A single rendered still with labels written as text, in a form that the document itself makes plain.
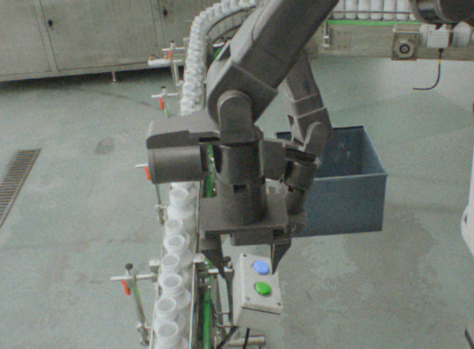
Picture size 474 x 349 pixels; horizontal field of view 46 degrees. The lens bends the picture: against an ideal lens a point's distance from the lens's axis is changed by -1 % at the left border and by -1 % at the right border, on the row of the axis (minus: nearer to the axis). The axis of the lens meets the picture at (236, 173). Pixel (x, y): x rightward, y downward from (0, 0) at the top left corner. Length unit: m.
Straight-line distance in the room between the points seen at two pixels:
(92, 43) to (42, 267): 2.25
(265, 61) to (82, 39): 4.27
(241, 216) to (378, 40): 2.28
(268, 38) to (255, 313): 0.66
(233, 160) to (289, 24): 0.15
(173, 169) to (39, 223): 2.82
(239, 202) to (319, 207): 1.14
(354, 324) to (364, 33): 1.36
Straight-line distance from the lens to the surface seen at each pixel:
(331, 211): 1.77
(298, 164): 0.98
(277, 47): 0.55
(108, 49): 4.77
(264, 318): 1.11
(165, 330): 1.02
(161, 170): 0.61
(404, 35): 2.73
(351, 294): 2.67
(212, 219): 0.66
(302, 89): 0.96
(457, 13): 1.05
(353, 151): 2.03
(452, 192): 3.38
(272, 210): 0.67
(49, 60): 4.91
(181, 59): 2.30
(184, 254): 1.17
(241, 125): 0.56
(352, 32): 2.86
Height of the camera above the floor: 1.89
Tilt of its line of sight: 33 degrees down
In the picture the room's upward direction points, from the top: 5 degrees counter-clockwise
